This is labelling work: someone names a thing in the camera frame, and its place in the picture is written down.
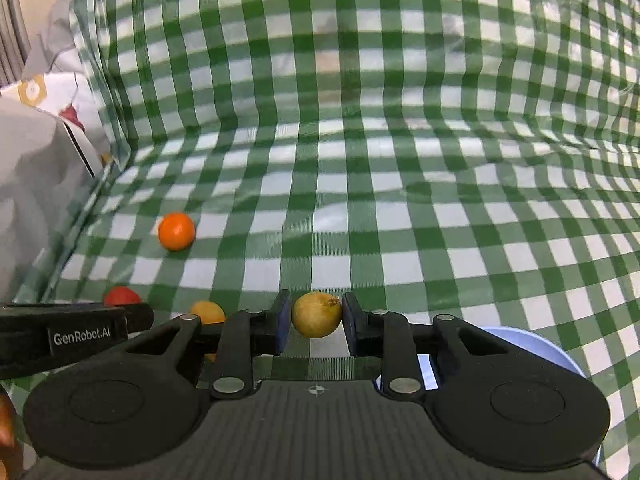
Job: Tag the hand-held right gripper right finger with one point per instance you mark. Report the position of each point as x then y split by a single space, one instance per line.
350 331

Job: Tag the grey ribbed radiator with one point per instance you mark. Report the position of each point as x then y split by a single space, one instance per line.
10 25

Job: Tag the small yellow-orange fruit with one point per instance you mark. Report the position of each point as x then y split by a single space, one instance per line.
207 312

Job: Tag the green white checkered tablecloth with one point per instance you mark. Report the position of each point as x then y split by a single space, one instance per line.
380 170

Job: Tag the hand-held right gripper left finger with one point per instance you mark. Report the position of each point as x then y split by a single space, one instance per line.
283 325

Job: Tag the yellow-brown round fruit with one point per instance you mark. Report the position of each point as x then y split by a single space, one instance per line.
316 316

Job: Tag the grey printed blanket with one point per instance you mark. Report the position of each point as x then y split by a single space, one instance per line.
45 185

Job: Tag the light blue plate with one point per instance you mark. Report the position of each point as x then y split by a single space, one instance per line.
540 349

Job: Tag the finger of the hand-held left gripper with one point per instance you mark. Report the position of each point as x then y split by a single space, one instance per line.
140 317

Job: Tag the small red fruit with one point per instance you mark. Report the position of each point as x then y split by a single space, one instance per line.
121 296

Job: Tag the reddish brown round object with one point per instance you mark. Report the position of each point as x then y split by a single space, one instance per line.
6 425

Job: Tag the orange tangerine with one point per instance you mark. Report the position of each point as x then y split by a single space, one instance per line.
176 231

